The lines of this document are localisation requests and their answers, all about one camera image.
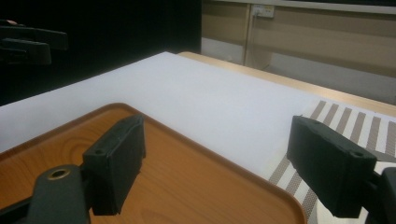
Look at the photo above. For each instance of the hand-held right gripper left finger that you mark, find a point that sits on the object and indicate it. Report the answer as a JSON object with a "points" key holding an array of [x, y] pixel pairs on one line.
{"points": [[115, 161]]}

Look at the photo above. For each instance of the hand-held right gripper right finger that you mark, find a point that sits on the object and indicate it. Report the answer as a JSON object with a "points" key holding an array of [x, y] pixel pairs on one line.
{"points": [[330, 168]]}

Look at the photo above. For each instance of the black curtain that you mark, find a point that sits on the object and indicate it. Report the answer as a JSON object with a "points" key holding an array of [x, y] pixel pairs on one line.
{"points": [[124, 34]]}

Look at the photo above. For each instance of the striped placemat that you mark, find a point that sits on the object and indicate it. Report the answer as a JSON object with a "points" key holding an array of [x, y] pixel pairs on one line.
{"points": [[344, 122]]}

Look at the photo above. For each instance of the white table mat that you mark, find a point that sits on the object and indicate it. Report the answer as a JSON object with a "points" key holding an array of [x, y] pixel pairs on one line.
{"points": [[186, 96]]}

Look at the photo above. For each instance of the brown wooden tray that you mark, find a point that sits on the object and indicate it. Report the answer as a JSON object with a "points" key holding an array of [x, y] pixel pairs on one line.
{"points": [[193, 186]]}

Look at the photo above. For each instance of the white wall socket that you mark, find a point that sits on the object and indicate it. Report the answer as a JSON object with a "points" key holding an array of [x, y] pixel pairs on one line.
{"points": [[263, 11]]}

